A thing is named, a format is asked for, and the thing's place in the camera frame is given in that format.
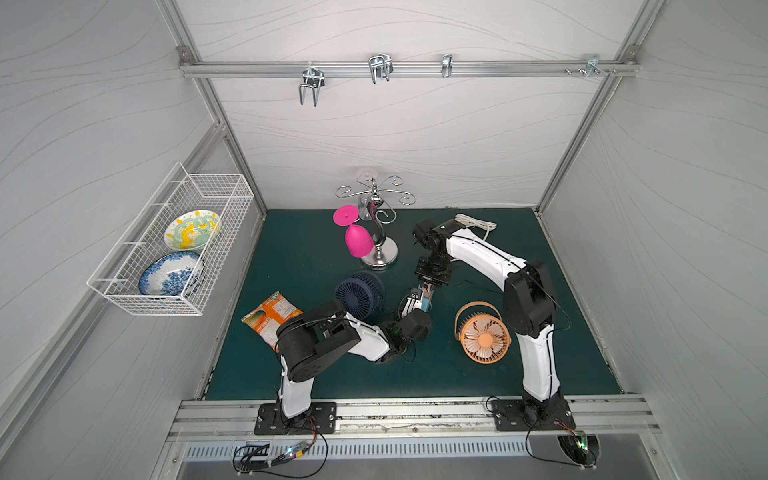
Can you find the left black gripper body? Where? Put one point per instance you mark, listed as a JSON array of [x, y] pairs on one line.
[[414, 302]]

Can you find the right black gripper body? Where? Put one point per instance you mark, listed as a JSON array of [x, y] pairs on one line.
[[434, 274]]

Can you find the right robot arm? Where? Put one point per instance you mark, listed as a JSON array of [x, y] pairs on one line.
[[528, 300]]

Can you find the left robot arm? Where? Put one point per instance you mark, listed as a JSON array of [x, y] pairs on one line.
[[313, 341]]

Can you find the navy blue desk fan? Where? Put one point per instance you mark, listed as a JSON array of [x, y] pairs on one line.
[[362, 294]]

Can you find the orange desk fan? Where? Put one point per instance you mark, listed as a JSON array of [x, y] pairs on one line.
[[483, 336]]

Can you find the pink wine glass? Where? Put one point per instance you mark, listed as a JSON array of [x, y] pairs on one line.
[[358, 240]]

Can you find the chrome glass holder stand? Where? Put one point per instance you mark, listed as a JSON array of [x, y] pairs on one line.
[[370, 199]]

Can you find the orange snack packet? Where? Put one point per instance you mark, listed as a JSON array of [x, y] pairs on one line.
[[269, 316]]

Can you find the single metal hook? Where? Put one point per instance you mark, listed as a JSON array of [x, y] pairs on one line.
[[446, 66]]

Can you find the double metal hook middle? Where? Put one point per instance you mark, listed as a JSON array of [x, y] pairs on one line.
[[380, 67]]

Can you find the double metal hook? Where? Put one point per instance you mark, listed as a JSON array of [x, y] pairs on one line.
[[313, 80], [380, 67]]

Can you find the double metal hook left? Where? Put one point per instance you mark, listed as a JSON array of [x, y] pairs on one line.
[[313, 80]]

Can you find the yellow green patterned plate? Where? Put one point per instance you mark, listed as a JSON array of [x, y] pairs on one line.
[[191, 231]]

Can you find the blue white patterned plate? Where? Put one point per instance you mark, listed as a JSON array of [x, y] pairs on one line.
[[172, 275]]

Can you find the metal hook right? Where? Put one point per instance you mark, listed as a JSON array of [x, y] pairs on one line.
[[592, 69]]

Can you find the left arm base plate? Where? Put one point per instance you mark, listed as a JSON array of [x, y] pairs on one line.
[[319, 418]]

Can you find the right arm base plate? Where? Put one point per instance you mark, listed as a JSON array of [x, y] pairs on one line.
[[528, 414]]

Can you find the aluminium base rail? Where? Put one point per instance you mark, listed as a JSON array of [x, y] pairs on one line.
[[412, 417]]

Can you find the white wire basket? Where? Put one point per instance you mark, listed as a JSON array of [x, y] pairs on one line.
[[116, 278]]

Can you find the aluminium top rail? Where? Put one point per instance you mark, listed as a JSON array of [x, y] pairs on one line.
[[402, 69]]

